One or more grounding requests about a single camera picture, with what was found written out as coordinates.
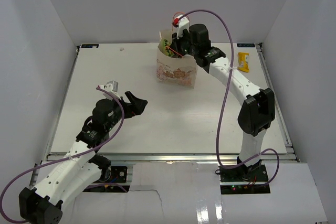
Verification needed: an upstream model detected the cream bear paper bag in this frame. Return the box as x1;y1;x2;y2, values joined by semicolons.
156;28;197;88

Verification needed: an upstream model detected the blue logo sticker left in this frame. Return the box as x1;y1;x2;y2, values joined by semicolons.
80;44;99;49

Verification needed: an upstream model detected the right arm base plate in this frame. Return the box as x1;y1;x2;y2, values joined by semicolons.
215;165;268;183

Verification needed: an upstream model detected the aluminium frame rail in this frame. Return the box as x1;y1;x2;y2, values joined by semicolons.
47;153;297;164

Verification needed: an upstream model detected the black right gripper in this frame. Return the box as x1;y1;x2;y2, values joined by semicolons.
170;29;199;58

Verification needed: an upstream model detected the yellow snack packet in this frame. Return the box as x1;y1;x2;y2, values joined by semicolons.
238;52;249;72

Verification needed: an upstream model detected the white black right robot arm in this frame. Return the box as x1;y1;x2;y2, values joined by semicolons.
172;23;275;182

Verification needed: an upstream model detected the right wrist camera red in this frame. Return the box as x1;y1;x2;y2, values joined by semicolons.
172;15;190;39

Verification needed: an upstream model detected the green triangular snack packet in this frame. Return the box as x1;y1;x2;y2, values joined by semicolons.
159;39;174;57

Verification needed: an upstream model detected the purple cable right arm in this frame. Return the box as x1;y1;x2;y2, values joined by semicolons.
181;10;280;189

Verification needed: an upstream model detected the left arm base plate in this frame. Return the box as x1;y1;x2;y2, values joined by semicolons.
106;166;128;183

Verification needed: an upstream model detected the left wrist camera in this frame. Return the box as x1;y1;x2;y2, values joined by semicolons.
97;81;121;100

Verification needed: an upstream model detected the blue logo sticker right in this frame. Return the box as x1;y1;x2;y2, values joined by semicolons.
237;43;255;48

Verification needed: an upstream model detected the blue logo sticker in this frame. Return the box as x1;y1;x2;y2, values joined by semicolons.
80;44;99;49
237;43;255;48

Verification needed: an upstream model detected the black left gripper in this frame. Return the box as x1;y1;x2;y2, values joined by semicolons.
106;91;147;131

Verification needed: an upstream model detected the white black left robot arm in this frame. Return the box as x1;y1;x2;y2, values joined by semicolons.
19;91;148;223

